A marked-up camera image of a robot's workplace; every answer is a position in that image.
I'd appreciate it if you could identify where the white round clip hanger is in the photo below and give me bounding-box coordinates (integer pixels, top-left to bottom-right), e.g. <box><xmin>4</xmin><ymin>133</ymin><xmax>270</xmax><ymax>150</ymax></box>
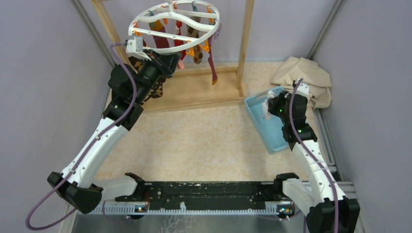
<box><xmin>128</xmin><ymin>0</ymin><xmax>220</xmax><ymax>56</ymax></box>

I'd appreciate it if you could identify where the red santa sock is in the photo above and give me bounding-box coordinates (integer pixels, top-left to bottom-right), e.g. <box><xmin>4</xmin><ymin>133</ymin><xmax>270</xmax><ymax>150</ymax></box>
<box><xmin>174</xmin><ymin>20</ymin><xmax>186</xmax><ymax>61</ymax></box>

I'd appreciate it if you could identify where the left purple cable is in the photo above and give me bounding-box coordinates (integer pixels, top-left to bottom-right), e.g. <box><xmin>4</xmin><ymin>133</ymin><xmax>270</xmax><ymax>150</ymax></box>
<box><xmin>25</xmin><ymin>42</ymin><xmax>137</xmax><ymax>231</ymax></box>

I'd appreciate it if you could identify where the white sock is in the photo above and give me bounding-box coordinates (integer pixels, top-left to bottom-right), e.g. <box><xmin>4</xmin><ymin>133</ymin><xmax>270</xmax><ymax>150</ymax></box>
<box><xmin>262</xmin><ymin>90</ymin><xmax>275</xmax><ymax>120</ymax></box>

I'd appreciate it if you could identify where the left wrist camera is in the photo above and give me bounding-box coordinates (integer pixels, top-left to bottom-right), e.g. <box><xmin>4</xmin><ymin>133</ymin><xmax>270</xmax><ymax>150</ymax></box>
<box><xmin>126</xmin><ymin>36</ymin><xmax>151</xmax><ymax>61</ymax></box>

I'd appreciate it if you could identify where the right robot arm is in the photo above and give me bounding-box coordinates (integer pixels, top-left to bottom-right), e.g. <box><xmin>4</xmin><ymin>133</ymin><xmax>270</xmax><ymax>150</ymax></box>
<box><xmin>263</xmin><ymin>90</ymin><xmax>360</xmax><ymax>233</ymax></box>

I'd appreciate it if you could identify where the argyle beige sock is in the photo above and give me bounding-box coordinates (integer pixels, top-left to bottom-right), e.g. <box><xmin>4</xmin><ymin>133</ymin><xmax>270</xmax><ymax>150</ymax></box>
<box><xmin>187</xmin><ymin>25</ymin><xmax>203</xmax><ymax>65</ymax></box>

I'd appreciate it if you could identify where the beige crumpled cloth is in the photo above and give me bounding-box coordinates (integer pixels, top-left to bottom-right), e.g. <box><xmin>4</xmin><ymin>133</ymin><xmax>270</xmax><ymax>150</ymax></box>
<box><xmin>270</xmin><ymin>56</ymin><xmax>332</xmax><ymax>109</ymax></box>

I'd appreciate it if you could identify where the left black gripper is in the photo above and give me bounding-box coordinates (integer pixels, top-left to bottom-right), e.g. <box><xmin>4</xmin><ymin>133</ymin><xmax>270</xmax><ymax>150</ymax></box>
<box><xmin>135</xmin><ymin>49</ymin><xmax>183</xmax><ymax>104</ymax></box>

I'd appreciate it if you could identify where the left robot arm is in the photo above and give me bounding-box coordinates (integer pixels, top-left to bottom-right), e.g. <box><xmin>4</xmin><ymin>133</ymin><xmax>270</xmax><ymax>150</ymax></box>
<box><xmin>47</xmin><ymin>50</ymin><xmax>181</xmax><ymax>214</ymax></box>

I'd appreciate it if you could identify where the purple yellow hanging sock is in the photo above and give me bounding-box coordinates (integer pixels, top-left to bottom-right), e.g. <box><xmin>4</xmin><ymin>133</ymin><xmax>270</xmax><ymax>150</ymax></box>
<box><xmin>207</xmin><ymin>36</ymin><xmax>218</xmax><ymax>85</ymax></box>

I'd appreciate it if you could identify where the light blue plastic basket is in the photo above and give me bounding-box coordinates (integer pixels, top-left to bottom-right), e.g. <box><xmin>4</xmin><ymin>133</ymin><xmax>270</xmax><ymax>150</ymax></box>
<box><xmin>244</xmin><ymin>91</ymin><xmax>289</xmax><ymax>154</ymax></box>

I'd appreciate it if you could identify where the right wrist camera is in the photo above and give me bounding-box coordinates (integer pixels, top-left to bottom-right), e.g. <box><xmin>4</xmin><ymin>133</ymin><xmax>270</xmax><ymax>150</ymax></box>
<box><xmin>294</xmin><ymin>83</ymin><xmax>311</xmax><ymax>99</ymax></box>

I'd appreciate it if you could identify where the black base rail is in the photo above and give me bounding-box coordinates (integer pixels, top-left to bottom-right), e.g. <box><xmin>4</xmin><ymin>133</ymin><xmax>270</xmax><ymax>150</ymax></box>
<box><xmin>115</xmin><ymin>182</ymin><xmax>298</xmax><ymax>217</ymax></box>

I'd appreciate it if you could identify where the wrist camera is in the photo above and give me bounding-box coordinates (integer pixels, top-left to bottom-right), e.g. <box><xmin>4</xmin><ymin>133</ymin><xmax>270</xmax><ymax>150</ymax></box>
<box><xmin>126</xmin><ymin>36</ymin><xmax>151</xmax><ymax>61</ymax></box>
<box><xmin>294</xmin><ymin>83</ymin><xmax>311</xmax><ymax>99</ymax></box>

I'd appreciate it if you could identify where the wooden hanger stand frame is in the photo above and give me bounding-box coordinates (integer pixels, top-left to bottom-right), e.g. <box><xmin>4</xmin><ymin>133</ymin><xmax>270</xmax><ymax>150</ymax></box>
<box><xmin>93</xmin><ymin>0</ymin><xmax>254</xmax><ymax>112</ymax></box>

